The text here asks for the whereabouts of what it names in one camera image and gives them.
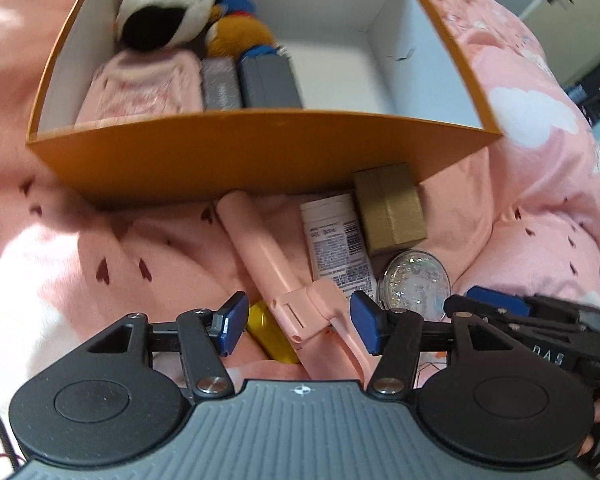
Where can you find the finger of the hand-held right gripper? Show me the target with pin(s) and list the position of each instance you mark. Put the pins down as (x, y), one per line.
(472, 307)
(495, 298)

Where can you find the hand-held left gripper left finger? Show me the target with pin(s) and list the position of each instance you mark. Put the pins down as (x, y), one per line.
(232, 321)

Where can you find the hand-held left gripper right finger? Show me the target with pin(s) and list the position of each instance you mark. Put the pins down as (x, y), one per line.
(365, 318)

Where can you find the yellow bottle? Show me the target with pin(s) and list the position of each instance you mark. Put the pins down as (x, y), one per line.
(270, 335)

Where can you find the round clear glitter compact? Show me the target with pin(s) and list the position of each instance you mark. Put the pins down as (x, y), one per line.
(415, 282)

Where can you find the pink selfie stick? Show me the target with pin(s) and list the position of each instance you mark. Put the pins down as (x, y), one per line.
(260, 250)

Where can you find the white lotion bottle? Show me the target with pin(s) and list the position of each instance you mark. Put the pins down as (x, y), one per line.
(332, 240)

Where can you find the gold cardboard box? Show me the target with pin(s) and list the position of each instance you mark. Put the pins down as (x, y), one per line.
(390, 210)

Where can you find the orange cardboard box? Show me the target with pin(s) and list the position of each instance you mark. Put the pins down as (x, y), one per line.
(230, 155)

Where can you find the silver glitter box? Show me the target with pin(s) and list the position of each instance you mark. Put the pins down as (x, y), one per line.
(221, 85)

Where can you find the dark grey rectangular case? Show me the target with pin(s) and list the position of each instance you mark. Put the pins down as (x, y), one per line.
(270, 82)

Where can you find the pink fabric pouch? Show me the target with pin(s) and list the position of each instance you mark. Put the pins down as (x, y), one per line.
(140, 90)

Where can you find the black and white plush toy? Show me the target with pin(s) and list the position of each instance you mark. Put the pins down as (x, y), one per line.
(155, 25)

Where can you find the pink printed blanket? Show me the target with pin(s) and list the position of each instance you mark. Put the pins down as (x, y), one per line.
(55, 260)

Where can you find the white door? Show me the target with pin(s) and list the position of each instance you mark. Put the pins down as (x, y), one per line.
(595, 20)

